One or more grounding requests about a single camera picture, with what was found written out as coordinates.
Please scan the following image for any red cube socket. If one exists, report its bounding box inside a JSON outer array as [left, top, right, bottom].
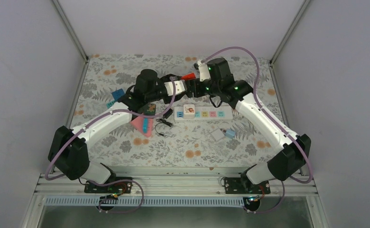
[[181, 73, 196, 81]]

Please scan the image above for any white cube adapter with tiger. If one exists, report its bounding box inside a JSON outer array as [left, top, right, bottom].
[[183, 104, 196, 120]]

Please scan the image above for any dark green cube adapter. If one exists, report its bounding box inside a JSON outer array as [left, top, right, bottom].
[[143, 103, 156, 116]]

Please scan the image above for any white charger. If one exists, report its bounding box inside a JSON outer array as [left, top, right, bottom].
[[210, 129, 226, 142]]

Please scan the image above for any dark blue cube socket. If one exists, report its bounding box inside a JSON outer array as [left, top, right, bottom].
[[111, 89, 125, 101]]

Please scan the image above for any pale blue small charger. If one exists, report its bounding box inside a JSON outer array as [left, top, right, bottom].
[[221, 129, 236, 139]]

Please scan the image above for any light blue plug adapter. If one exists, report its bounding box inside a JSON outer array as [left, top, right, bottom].
[[142, 118, 149, 133]]

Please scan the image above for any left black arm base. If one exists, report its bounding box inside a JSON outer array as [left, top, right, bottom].
[[84, 177, 133, 211]]

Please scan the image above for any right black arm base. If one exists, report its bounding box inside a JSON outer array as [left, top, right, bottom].
[[220, 177, 271, 212]]

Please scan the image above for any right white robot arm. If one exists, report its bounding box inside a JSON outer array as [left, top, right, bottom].
[[186, 57, 312, 193]]

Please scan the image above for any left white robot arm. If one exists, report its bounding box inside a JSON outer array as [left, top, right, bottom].
[[45, 69, 187, 192]]

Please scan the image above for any floral table cloth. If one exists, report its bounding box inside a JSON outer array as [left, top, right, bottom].
[[72, 54, 277, 167]]

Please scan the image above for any white multicolour power strip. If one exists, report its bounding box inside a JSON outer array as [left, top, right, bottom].
[[173, 106, 233, 122]]

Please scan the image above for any pink triangular power strip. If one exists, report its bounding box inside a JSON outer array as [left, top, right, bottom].
[[130, 116, 153, 137]]

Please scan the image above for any teal power strip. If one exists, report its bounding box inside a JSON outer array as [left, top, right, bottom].
[[106, 100, 116, 109]]

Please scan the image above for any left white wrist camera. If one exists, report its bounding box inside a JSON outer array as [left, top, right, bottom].
[[164, 80, 187, 96]]

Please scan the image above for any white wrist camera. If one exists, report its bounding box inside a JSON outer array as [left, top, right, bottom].
[[164, 80, 187, 96], [194, 60, 210, 82]]

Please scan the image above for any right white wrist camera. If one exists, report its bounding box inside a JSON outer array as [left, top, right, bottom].
[[194, 60, 210, 82]]

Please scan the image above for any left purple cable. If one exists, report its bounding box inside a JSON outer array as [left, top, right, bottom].
[[45, 77, 177, 186]]

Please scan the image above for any black power adapter with cable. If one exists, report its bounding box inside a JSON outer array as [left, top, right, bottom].
[[154, 108, 174, 136]]

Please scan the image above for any aluminium rail frame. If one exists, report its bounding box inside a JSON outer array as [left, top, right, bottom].
[[31, 167, 329, 228]]

